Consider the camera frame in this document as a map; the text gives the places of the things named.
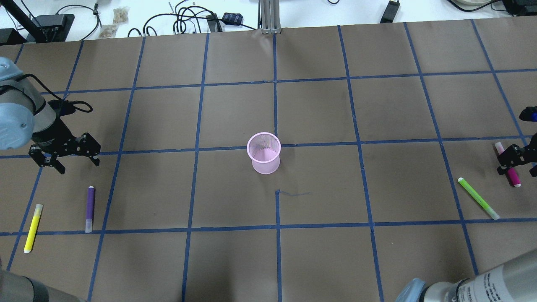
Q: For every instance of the green highlighter pen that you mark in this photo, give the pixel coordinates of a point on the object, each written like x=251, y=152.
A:
x=478, y=198

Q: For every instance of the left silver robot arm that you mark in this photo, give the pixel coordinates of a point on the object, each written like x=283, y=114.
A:
x=27, y=116

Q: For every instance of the aluminium frame post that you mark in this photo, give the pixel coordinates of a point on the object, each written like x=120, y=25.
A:
x=269, y=16

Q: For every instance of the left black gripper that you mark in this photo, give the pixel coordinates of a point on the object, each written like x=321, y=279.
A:
x=51, y=134

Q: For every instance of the purple highlighter pen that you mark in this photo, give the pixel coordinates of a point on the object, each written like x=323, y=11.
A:
x=90, y=202

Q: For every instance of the snack bag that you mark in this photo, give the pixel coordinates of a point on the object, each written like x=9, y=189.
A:
x=120, y=15
x=108, y=31

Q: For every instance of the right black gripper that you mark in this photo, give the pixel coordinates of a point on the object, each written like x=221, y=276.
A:
x=519, y=155

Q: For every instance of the yellow highlighter pen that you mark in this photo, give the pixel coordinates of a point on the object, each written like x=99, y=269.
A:
x=28, y=247

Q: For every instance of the blue usb hub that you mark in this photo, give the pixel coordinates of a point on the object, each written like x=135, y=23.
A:
x=234, y=19

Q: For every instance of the black power adapter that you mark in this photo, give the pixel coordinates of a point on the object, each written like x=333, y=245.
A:
x=390, y=11

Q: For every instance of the pink mesh cup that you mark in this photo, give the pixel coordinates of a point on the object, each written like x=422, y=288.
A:
x=264, y=150

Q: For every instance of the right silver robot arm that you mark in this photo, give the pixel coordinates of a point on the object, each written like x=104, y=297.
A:
x=512, y=281

